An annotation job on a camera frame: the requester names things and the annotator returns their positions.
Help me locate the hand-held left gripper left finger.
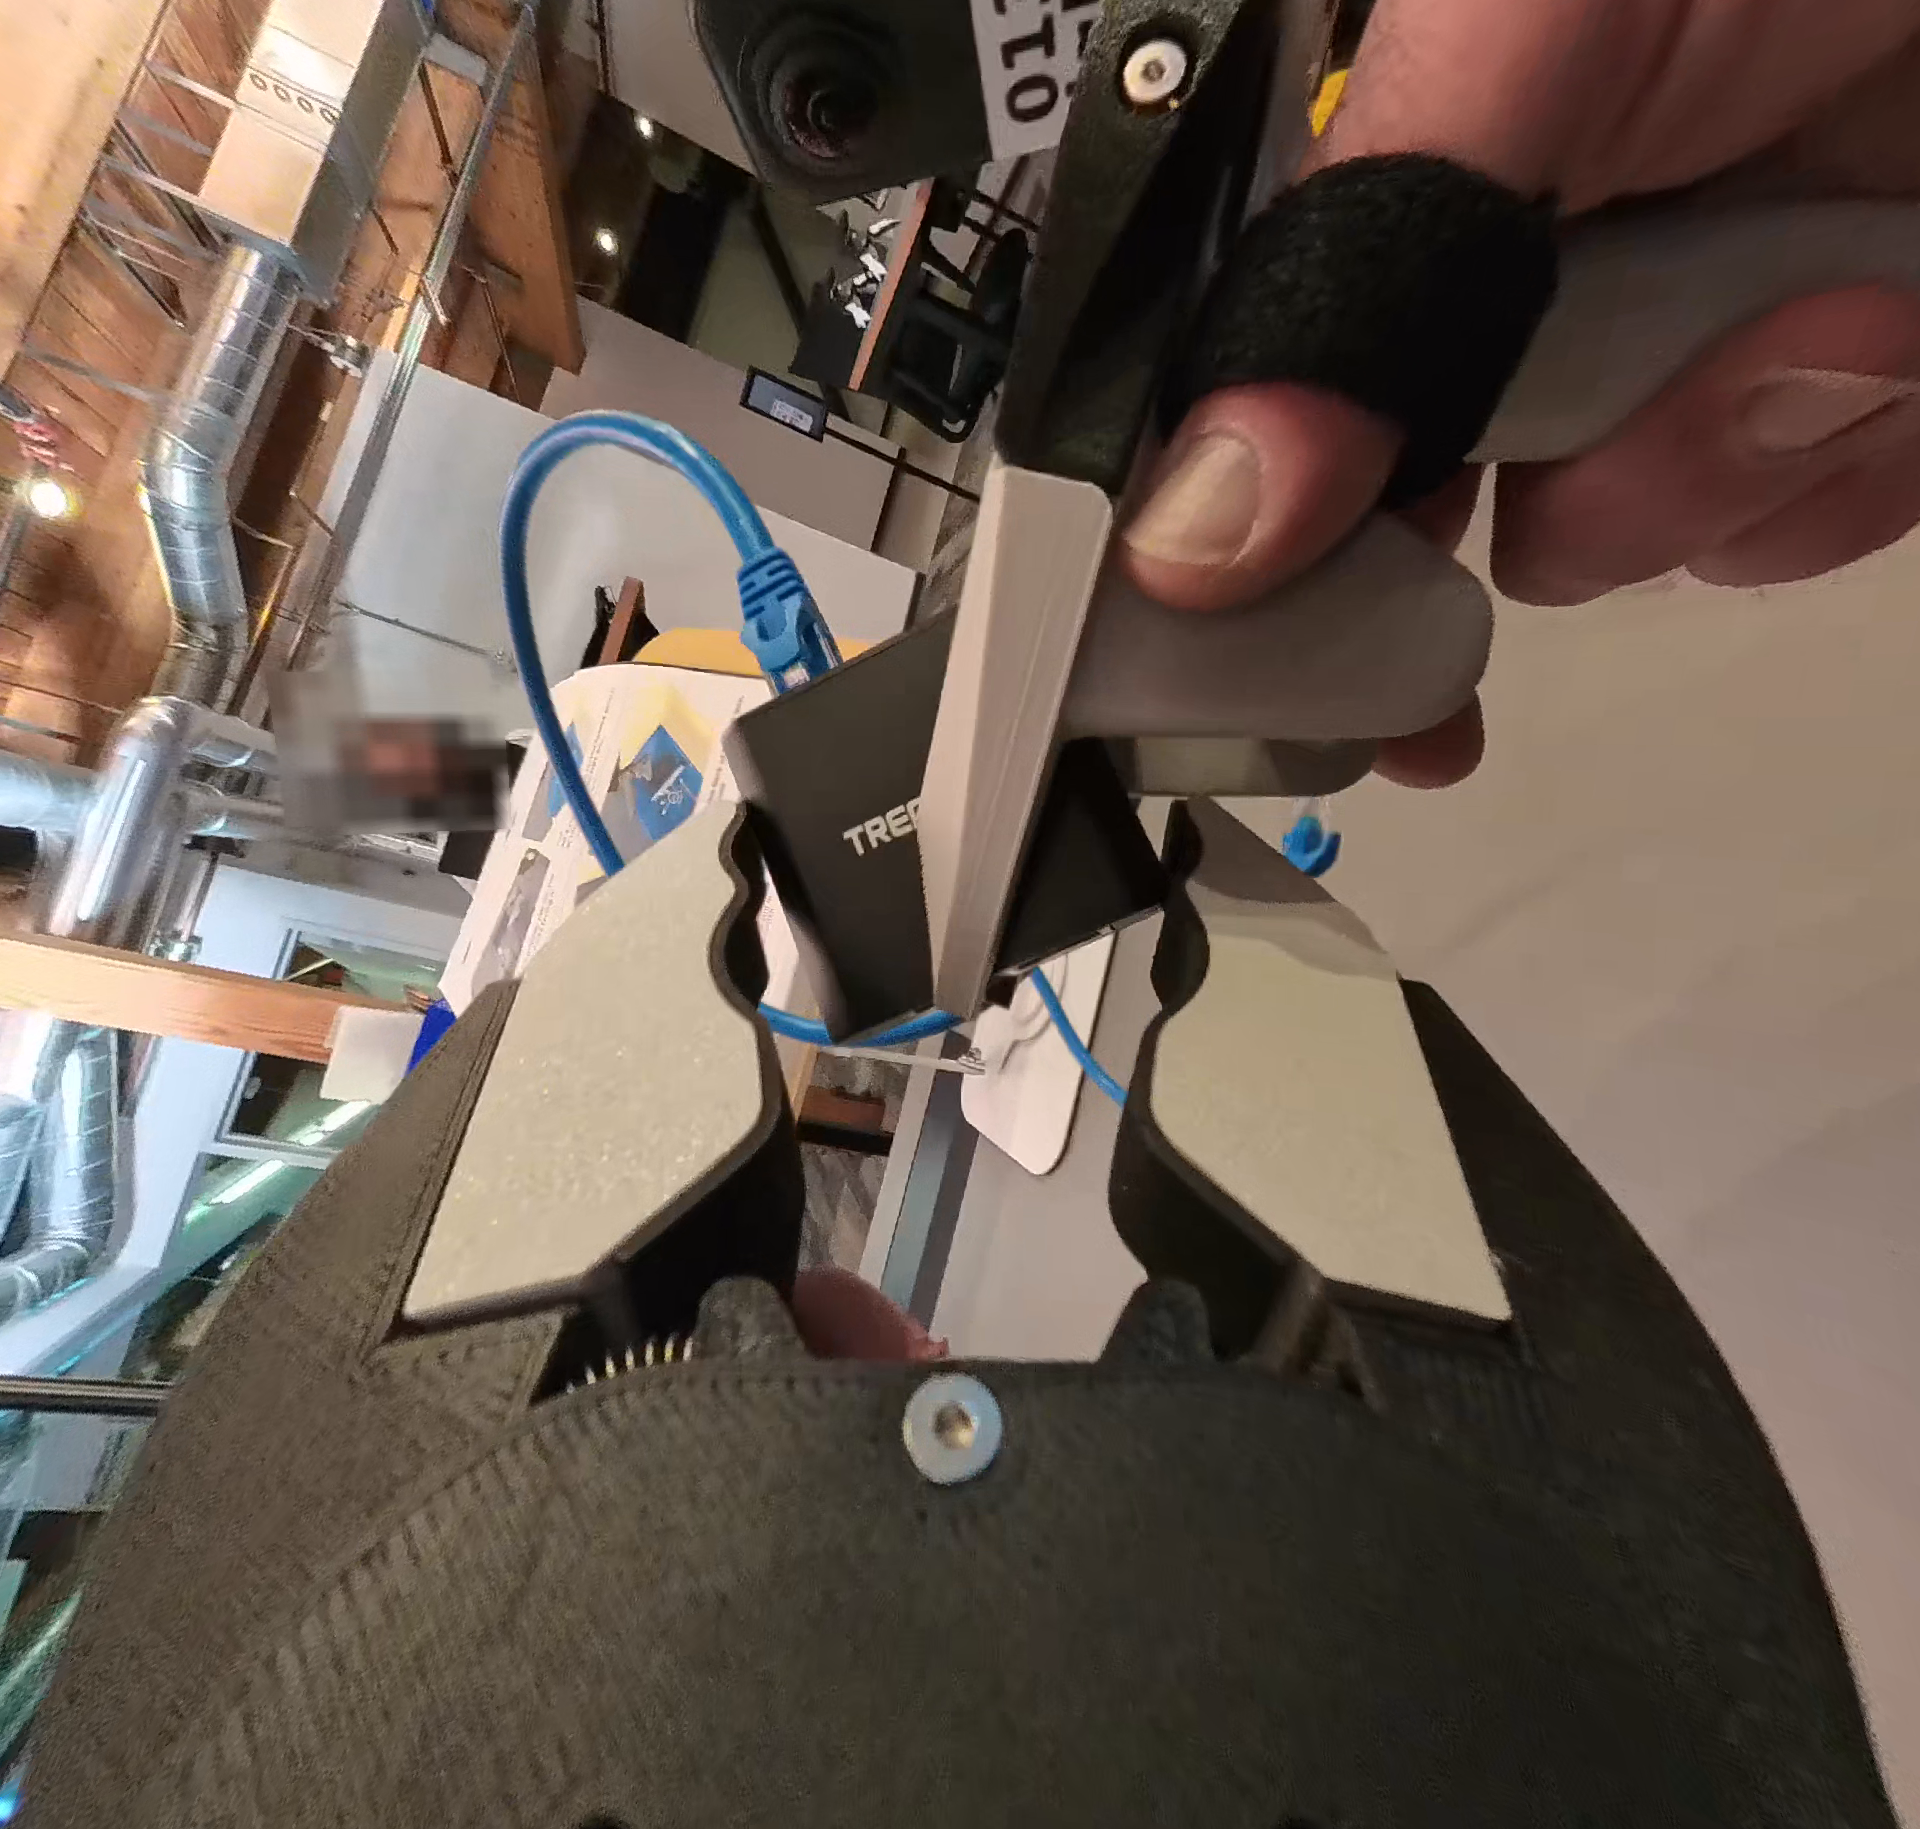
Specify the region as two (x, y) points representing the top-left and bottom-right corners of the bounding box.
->
(401, 806), (801, 1365)

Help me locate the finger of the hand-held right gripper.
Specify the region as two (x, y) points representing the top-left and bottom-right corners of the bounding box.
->
(917, 457), (1118, 1024)

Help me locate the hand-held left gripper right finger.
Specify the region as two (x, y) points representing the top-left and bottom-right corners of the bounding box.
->
(1111, 797), (1515, 1372)

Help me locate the black network switch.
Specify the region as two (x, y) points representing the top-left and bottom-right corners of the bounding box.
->
(722, 610), (1170, 1046)

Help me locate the blue ethernet cable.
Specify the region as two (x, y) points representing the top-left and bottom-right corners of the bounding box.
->
(499, 411), (1342, 1113)

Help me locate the person's right hand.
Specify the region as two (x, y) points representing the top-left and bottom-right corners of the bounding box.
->
(1118, 0), (1920, 792)

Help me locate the brown wooden bench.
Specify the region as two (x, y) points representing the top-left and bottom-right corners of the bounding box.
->
(795, 180), (1040, 440)

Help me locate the printed instruction sheet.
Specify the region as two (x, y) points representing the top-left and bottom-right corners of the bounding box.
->
(443, 664), (752, 1013)

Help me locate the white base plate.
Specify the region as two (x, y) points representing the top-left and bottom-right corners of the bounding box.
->
(960, 942), (1114, 1176)

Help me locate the silver air duct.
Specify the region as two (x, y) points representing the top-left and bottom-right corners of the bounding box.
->
(0, 247), (310, 1307)

